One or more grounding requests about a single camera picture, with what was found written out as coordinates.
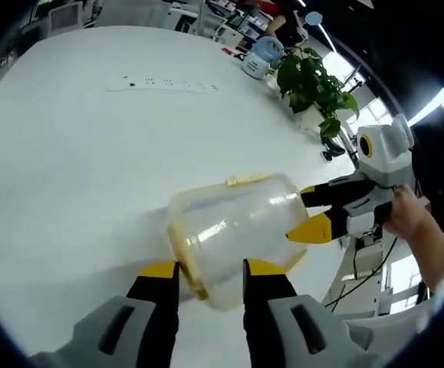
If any person's right hand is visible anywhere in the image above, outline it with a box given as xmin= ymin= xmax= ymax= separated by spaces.
xmin=382 ymin=183 xmax=434 ymax=241

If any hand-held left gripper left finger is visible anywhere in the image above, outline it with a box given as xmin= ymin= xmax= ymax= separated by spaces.
xmin=28 ymin=261 xmax=180 ymax=368

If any black sneaker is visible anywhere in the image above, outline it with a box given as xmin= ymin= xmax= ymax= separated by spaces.
xmin=321 ymin=147 xmax=347 ymax=163

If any white plant pot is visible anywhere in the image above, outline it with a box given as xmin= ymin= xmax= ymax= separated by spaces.
xmin=294 ymin=103 xmax=324 ymax=135

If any green potted plant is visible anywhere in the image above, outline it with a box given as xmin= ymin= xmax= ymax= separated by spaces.
xmin=276 ymin=46 xmax=360 ymax=151

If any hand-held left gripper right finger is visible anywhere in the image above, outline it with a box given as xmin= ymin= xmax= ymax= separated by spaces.
xmin=242 ymin=258 xmax=374 ymax=368

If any blue and white kettle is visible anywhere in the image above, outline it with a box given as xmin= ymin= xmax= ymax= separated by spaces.
xmin=242 ymin=36 xmax=284 ymax=80

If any white storage shelf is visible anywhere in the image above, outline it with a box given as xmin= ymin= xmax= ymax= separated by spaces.
xmin=206 ymin=0 xmax=269 ymax=44

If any white desk frame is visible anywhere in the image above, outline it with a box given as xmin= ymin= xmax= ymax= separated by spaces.
xmin=327 ymin=233 xmax=395 ymax=319

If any clear plastic buckle container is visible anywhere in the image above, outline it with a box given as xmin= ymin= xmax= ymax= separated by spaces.
xmin=166 ymin=171 xmax=310 ymax=312

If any black cable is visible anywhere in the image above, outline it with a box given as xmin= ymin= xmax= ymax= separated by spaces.
xmin=321 ymin=225 xmax=403 ymax=308

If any white power strip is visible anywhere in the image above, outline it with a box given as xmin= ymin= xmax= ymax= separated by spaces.
xmin=104 ymin=74 xmax=222 ymax=94

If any white office chair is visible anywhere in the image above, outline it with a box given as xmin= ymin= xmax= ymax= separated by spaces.
xmin=48 ymin=0 xmax=85 ymax=30

